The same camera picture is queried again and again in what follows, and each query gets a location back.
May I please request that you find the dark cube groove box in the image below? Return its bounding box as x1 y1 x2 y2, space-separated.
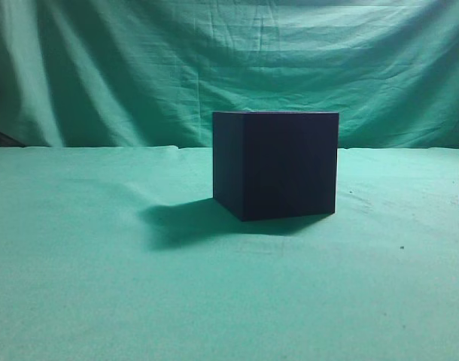
212 111 339 221

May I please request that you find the green table cloth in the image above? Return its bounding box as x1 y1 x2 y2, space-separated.
0 147 459 360

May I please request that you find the green backdrop cloth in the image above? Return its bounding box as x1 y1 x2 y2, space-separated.
0 1 459 148

